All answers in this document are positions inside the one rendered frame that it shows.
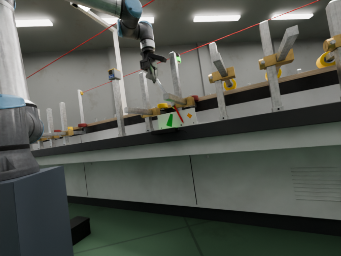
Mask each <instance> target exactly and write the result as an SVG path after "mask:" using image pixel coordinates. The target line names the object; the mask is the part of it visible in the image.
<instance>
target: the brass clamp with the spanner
mask: <svg viewBox="0 0 341 256"><path fill-rule="evenodd" d="M184 99H186V103H187V104H185V105H180V104H176V103H175V104H176V105H175V107H176V108H180V107H183V108H185V107H190V106H194V105H195V102H194V97H187V98H184Z"/></svg>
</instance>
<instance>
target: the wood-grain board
mask: <svg viewBox="0 0 341 256"><path fill-rule="evenodd" d="M335 70H337V69H336V65H332V66H328V67H323V68H319V69H315V70H311V71H307V72H303V73H298V74H294V75H290V76H286V77H282V78H278V83H281V82H286V81H290V80H295V79H299V78H303V77H308V76H312V75H317V74H322V73H326V72H330V71H335ZM268 85H269V84H268V81H265V82H260V83H256V84H252V85H248V86H244V87H240V88H235V89H231V90H227V91H224V95H228V94H233V93H237V92H241V91H246V90H250V89H255V88H260V87H264V86H268ZM216 97H217V94H216V93H215V94H210V95H206V96H203V97H199V98H198V99H199V101H203V100H208V99H212V98H216ZM199 101H198V102H199ZM167 106H168V108H172V106H171V105H170V104H169V105H167ZM168 108H167V109H168ZM137 115H140V114H127V115H124V116H123V118H128V117H132V116H137ZM114 120H117V118H116V117H115V118H110V119H106V120H102V121H98V122H94V123H89V124H87V127H88V126H92V125H97V124H101V123H106V122H110V121H114ZM80 128H81V127H78V126H77V127H73V130H76V129H80Z"/></svg>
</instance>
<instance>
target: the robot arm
mask: <svg viewBox="0 0 341 256"><path fill-rule="evenodd" d="M65 1H68V2H71V3H74V4H77V5H81V6H84V7H87V8H90V9H93V10H96V11H99V12H102V13H105V14H108V15H111V16H114V17H117V18H119V19H117V33H118V36H119V37H122V38H128V39H134V40H139V41H140V45H141V51H142V52H141V53H140V54H141V56H142V59H143V60H141V61H140V67H141V69H142V70H144V71H146V72H148V73H147V75H146V76H145V77H146V78H147V79H149V80H152V81H153V83H155V82H156V79H157V76H158V68H157V63H156V60H157V61H160V62H166V61H167V59H166V58H165V57H164V56H160V55H156V54H154V51H155V43H154V36H153V28H152V25H151V23H150V22H149V21H146V20H142V21H140V22H139V20H140V18H141V16H142V11H143V8H142V5H141V3H140V1H139V0H65ZM15 8H16V3H15V0H0V181H5V180H9V179H14V178H18V177H22V176H26V175H30V174H33V173H36V172H39V171H40V167H39V164H38V162H37V161H36V159H35V158H34V156H33V154H32V153H31V151H30V144H32V143H34V142H36V141H37V140H39V139H40V138H41V136H42V135H43V133H44V125H43V123H42V121H41V120H40V119H39V114H38V109H37V105H36V104H34V103H33V102H31V101H30V97H29V92H28V87H27V81H26V76H25V70H24V65H23V59H22V54H21V49H20V43H19V38H18V32H17V27H16V21H15V16H14V10H15Z"/></svg>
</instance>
